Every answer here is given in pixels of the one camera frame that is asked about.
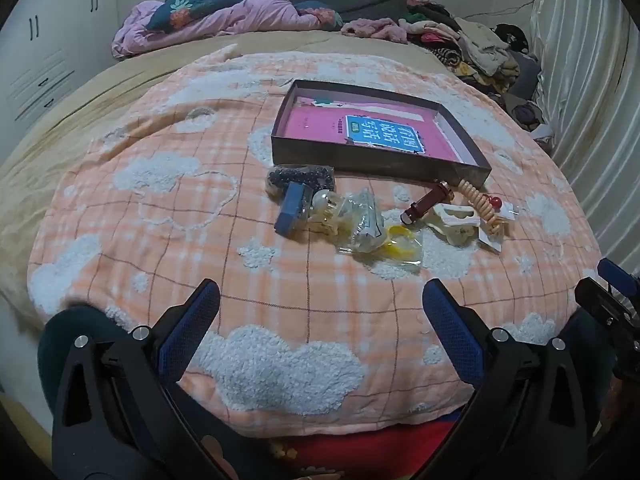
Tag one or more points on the pink book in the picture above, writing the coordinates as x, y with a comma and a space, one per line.
320, 125

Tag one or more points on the clear plastic bag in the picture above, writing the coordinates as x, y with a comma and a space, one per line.
367, 225

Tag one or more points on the shallow dark cardboard box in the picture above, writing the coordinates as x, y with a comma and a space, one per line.
350, 157

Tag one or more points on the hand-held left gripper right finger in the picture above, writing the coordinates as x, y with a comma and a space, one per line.
450, 330

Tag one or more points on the bag of clothes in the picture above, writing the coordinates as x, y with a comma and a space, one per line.
530, 115

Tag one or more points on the small blue box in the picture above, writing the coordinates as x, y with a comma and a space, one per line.
292, 212

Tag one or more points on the cream hair claw clip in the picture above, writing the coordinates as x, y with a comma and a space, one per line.
452, 220

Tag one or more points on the peach plaid cloud blanket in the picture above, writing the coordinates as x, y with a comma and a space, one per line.
200, 240

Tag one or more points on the cherry earrings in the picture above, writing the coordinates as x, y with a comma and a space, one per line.
492, 237

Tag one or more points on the yellow hoop earrings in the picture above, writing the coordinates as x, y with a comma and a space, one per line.
400, 247

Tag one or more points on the pink and floral quilt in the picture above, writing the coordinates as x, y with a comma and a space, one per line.
240, 15

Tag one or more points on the black garment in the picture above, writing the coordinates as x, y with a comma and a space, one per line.
511, 37

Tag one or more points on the pile of folded clothes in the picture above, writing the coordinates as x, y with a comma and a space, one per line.
465, 45

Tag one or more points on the white wardrobe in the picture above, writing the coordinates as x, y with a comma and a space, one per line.
45, 45

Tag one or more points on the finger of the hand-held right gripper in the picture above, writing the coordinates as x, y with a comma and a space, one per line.
617, 270
600, 300

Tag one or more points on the cream curtain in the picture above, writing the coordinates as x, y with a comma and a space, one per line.
590, 85

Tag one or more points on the red patterned cloth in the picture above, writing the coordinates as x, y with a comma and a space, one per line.
380, 445

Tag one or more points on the beige bed sheet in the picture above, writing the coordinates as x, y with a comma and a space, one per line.
75, 110

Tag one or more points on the grey pillow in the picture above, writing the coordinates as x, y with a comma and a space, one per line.
525, 77

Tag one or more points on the pink fuzzy garment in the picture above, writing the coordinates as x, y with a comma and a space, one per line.
375, 29

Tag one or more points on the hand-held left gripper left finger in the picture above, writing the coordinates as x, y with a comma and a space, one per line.
187, 330

